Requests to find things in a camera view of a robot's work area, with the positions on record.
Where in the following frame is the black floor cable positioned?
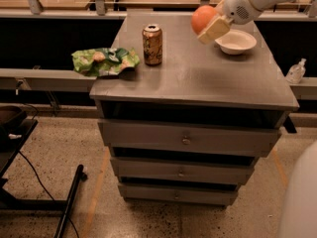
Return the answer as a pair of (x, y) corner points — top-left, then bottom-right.
(18, 151), (81, 238)

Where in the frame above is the orange fruit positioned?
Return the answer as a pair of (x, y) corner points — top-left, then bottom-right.
(191, 5), (217, 35)

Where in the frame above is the green chip bag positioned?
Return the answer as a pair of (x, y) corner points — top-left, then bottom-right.
(71, 48), (140, 77)

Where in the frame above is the black stand base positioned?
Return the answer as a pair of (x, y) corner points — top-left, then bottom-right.
(0, 119), (87, 238)

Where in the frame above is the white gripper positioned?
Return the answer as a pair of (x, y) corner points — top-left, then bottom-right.
(198, 0), (264, 45)

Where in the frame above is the top grey drawer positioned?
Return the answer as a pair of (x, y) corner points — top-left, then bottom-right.
(98, 119), (280, 157)

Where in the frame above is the orange soda can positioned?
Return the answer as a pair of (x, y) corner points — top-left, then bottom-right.
(142, 24), (162, 65)

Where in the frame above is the grey drawer cabinet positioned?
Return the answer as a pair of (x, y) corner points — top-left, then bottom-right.
(90, 13), (298, 193)

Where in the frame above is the clear sanitizer bottle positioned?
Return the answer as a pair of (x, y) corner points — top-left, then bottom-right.
(285, 59), (306, 84)

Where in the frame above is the grey drawer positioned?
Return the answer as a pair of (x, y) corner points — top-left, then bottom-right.
(98, 119), (280, 157)
(111, 157), (254, 184)
(118, 183), (238, 206)

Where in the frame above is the bottom grey drawer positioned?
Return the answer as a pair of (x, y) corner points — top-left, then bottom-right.
(118, 183), (238, 206)

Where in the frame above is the middle grey drawer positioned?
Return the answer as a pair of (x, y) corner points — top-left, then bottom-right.
(111, 157), (254, 184)

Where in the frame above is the grey metal rail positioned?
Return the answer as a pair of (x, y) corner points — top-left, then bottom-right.
(0, 68), (96, 92)

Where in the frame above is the white paper bowl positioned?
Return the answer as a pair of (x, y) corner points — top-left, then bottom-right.
(215, 29), (257, 56)

